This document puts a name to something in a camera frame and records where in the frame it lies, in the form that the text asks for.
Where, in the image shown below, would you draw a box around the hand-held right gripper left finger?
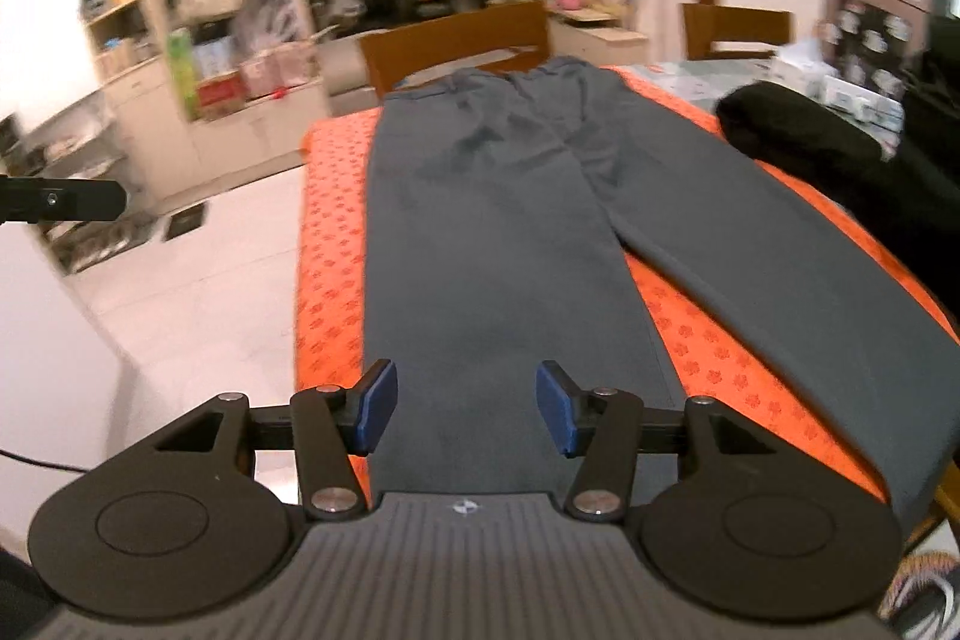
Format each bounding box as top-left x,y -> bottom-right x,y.
154,359 -> 398,521

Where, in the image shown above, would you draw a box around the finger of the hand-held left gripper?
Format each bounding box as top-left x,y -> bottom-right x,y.
0,175 -> 127,225

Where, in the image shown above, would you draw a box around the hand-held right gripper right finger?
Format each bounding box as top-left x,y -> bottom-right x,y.
536,360 -> 787,523

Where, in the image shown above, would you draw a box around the grey pants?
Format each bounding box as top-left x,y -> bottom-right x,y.
363,56 -> 960,537

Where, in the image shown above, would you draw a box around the orange patterned mat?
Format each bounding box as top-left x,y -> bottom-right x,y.
292,65 -> 960,515

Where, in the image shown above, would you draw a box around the green box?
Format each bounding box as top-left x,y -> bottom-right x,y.
168,29 -> 200,121

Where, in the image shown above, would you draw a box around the white shelf unit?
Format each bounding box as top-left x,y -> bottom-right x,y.
58,0 -> 333,200

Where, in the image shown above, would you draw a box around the pink checked storage box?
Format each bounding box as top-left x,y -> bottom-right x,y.
239,42 -> 317,99

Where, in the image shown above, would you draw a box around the wooden chair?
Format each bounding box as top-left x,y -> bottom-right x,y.
681,2 -> 794,61
359,0 -> 554,103

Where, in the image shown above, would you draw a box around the light patterned tablecloth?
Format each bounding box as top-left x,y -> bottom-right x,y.
628,58 -> 826,103

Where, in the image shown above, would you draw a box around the low wooden cabinet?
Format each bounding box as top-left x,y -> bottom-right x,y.
547,6 -> 650,65

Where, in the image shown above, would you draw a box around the white tissue box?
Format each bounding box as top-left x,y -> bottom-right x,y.
771,40 -> 835,88

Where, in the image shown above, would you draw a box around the white power strip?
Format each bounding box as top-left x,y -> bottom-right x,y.
820,76 -> 906,133

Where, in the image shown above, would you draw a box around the brown patterned box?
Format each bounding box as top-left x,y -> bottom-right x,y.
820,0 -> 935,112

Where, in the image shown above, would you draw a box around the black cable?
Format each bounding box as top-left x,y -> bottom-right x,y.
0,448 -> 89,473

